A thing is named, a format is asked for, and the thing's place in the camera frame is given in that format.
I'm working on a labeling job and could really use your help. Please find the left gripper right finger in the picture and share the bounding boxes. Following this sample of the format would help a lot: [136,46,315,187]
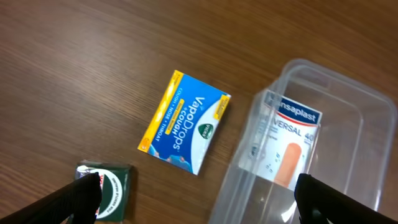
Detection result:
[294,174,397,224]

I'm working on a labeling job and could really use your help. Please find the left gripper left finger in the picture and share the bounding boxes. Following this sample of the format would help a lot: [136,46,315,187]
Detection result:
[1,172,102,224]

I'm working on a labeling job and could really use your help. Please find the green Zam-Buk box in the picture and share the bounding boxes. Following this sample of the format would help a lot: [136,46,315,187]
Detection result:
[75,160,132,223]

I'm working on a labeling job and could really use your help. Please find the Hansaplast plaster box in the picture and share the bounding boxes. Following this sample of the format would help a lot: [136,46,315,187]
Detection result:
[239,90,323,190]

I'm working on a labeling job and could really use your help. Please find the blue yellow VapoDrops box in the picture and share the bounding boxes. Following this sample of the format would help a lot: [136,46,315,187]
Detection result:
[137,70,231,175]

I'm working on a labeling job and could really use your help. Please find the clear plastic container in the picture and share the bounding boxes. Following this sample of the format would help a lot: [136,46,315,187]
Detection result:
[210,59,397,223]

